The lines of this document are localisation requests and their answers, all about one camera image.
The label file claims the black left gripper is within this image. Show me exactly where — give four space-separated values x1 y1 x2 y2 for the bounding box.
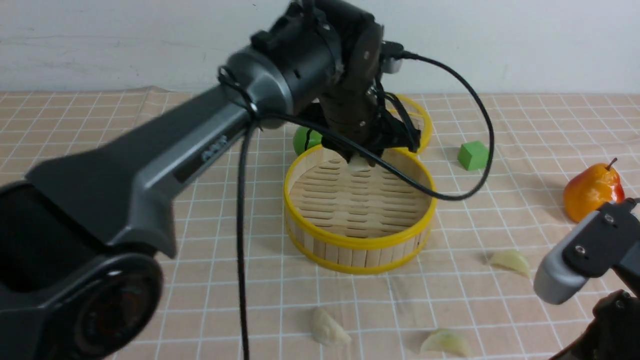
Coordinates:
307 20 421 167

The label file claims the white dumpling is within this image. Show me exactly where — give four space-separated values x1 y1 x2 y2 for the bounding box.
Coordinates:
310 307 352 346
347 153 372 174

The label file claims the pale green dumpling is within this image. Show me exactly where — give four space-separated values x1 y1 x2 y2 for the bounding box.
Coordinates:
487 249 531 278
419 328 472 358

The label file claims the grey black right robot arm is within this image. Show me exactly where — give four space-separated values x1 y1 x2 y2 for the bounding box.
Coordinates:
534 198 639 360

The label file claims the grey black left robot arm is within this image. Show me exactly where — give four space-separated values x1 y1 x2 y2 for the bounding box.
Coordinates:
1 0 418 360

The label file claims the bamboo steamer lid yellow rim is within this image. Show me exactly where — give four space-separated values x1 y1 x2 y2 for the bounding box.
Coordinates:
385 92 434 158

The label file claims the green toy watermelon ball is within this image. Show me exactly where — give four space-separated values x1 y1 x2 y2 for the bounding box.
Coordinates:
293 126 322 157

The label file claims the green cube block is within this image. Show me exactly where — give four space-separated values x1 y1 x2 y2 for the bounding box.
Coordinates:
457 140 489 171

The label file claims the checkered beige tablecloth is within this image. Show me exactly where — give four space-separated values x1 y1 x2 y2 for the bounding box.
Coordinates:
0 88 640 360

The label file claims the orange toy pear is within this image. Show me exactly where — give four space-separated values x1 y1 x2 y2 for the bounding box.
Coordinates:
563 157 626 223

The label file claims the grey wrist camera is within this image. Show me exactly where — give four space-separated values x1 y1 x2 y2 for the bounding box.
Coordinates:
534 198 640 305
380 41 405 75

